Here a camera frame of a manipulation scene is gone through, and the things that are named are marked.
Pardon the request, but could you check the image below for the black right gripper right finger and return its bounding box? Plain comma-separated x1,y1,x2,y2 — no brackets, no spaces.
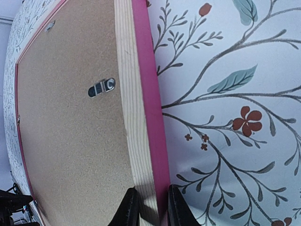
167,185,200,226

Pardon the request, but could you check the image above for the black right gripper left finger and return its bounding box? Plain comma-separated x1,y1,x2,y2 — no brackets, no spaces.
108,187,140,226

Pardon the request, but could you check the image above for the pink wooden picture frame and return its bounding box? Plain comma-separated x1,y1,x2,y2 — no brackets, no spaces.
14,0,166,226

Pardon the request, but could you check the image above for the brown cardboard backing board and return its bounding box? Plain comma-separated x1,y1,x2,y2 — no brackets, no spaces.
17,0,133,226

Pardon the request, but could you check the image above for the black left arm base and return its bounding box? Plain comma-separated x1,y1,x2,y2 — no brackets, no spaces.
0,183,33,226

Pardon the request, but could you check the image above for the metal frame retaining clip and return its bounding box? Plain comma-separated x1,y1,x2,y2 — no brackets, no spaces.
87,78,116,98

